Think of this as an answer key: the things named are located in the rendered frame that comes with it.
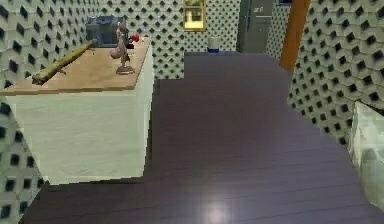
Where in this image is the white and blue bin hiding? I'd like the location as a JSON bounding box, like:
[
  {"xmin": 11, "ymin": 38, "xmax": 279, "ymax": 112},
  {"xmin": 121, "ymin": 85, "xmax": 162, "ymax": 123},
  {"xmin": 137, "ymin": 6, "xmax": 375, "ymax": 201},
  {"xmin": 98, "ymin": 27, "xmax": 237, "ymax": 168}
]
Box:
[{"xmin": 207, "ymin": 36, "xmax": 221, "ymax": 54}]

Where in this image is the brown figurine statue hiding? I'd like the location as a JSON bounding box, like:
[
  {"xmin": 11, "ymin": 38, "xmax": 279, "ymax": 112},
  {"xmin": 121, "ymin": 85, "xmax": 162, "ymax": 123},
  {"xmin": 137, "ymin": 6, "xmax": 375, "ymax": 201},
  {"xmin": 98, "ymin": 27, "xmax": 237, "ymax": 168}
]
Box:
[{"xmin": 109, "ymin": 22, "xmax": 136, "ymax": 76}]

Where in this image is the yellow framed picture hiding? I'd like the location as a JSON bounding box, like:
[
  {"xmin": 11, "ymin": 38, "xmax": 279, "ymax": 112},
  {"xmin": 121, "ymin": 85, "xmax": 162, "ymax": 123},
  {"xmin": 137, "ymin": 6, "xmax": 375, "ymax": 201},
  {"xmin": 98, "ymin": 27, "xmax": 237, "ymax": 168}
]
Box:
[{"xmin": 183, "ymin": 0, "xmax": 207, "ymax": 33}]

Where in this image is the dark grey fridge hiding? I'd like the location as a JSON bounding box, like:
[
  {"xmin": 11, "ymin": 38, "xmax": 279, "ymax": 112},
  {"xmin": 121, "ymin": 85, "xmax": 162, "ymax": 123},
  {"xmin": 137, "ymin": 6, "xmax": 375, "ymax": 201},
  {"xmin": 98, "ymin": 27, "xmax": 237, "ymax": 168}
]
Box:
[{"xmin": 236, "ymin": 0, "xmax": 275, "ymax": 54}]

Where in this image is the white cabinet with wooden top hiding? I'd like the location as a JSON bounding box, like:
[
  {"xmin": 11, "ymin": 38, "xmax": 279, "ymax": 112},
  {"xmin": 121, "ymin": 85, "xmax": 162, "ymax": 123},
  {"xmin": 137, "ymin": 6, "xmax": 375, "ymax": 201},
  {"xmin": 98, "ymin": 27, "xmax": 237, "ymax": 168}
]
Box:
[{"xmin": 0, "ymin": 35, "xmax": 155, "ymax": 186}]

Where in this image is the dark blue box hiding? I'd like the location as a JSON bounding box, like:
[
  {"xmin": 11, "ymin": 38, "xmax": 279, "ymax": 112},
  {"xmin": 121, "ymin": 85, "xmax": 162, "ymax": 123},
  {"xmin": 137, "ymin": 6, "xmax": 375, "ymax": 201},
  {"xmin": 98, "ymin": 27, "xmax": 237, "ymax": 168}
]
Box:
[{"xmin": 85, "ymin": 15, "xmax": 127, "ymax": 49}]

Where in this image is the orange wooden door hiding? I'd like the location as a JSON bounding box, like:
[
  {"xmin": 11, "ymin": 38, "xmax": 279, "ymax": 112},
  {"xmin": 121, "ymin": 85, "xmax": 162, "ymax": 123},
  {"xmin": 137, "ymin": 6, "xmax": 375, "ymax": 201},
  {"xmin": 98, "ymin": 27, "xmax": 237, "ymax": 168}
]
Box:
[{"xmin": 279, "ymin": 0, "xmax": 312, "ymax": 73}]

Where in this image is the olive green baseball bat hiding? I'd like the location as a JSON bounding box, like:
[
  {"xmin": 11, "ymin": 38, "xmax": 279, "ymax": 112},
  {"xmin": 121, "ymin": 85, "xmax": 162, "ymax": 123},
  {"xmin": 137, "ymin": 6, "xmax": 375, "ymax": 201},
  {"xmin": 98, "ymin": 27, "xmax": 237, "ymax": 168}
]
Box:
[{"xmin": 31, "ymin": 39, "xmax": 98, "ymax": 86}]

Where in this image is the pale grey marbled block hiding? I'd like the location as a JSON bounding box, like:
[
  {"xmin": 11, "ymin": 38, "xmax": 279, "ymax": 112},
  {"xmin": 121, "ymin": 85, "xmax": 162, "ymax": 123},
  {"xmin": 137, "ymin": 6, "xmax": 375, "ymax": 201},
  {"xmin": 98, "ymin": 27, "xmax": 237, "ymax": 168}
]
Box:
[{"xmin": 347, "ymin": 101, "xmax": 384, "ymax": 212}]

